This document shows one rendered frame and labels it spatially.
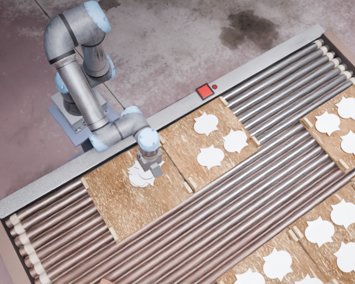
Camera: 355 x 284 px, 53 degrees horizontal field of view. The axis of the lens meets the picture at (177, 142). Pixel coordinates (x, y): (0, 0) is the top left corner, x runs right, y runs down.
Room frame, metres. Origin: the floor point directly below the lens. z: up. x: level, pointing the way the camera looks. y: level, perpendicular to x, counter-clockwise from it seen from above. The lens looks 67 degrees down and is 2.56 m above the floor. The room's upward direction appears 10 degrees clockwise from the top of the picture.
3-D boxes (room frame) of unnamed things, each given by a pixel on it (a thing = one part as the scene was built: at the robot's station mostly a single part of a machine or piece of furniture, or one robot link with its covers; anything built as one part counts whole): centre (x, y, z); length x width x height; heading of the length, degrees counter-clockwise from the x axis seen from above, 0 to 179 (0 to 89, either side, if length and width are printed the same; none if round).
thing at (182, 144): (0.71, -0.15, 0.93); 0.41 x 0.35 x 0.02; 134
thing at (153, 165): (0.47, 0.09, 1.18); 0.12 x 0.09 x 0.16; 42
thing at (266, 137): (0.60, -0.23, 0.90); 1.95 x 0.05 x 0.05; 133
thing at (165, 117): (0.87, 0.02, 0.89); 2.08 x 0.09 x 0.06; 133
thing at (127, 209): (0.42, 0.15, 0.93); 0.41 x 0.35 x 0.02; 132
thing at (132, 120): (0.55, 0.18, 1.33); 0.11 x 0.11 x 0.08; 41
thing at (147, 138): (0.49, 0.11, 1.33); 0.09 x 0.08 x 0.11; 41
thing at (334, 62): (0.71, -0.13, 0.90); 1.95 x 0.05 x 0.05; 133
